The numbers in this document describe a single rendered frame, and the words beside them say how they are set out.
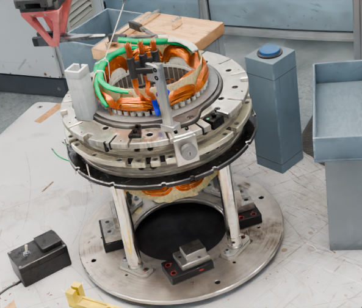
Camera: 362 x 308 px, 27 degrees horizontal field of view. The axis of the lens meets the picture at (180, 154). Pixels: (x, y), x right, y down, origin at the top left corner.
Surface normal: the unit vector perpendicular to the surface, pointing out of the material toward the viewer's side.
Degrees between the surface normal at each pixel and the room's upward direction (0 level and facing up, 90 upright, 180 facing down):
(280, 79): 90
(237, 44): 0
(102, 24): 90
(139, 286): 0
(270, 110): 90
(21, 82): 90
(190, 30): 0
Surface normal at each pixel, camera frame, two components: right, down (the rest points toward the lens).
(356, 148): -0.14, 0.55
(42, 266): 0.53, 0.39
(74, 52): -0.58, 0.51
